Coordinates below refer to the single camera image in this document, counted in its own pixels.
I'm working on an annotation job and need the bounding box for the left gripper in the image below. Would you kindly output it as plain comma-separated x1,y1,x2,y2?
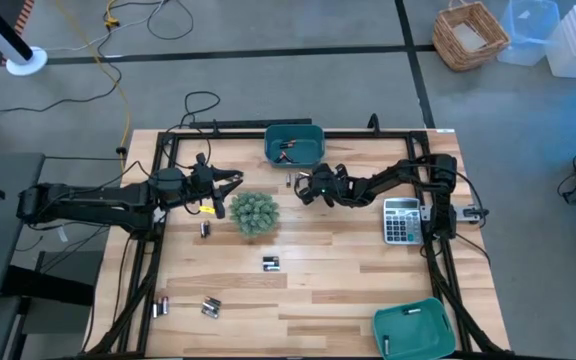
187,153,244,220

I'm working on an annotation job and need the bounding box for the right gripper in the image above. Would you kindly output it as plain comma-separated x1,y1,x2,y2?
297,162,364,209

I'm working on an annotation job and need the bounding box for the green succulent in grey pot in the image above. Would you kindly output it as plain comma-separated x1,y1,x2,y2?
228,191,282,237

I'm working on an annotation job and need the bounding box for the dark teal plastic bin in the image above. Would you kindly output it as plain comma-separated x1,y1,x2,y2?
263,123,327,170

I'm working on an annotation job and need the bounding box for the grey desk calculator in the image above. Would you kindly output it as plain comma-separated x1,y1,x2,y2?
382,197,424,246

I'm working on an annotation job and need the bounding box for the light green plastic bin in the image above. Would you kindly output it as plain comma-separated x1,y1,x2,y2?
371,297,458,360

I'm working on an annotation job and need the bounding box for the black desk foot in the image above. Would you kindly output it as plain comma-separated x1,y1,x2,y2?
0,264,95,307

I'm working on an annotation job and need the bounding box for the wicker basket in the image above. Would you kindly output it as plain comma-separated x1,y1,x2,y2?
431,0,512,72

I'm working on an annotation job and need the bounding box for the pole stand with round base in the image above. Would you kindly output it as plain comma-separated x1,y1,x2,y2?
0,0,49,77

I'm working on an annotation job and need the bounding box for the clear plastic tub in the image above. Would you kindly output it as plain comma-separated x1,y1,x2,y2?
496,0,562,67

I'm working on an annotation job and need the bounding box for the yellow cable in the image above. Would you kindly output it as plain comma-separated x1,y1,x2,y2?
53,0,133,171

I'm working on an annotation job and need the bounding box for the black floor cable loop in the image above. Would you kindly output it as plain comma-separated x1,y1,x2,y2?
146,0,195,42

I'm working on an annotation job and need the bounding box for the long black floor cable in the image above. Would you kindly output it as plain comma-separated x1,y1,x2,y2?
0,29,123,114

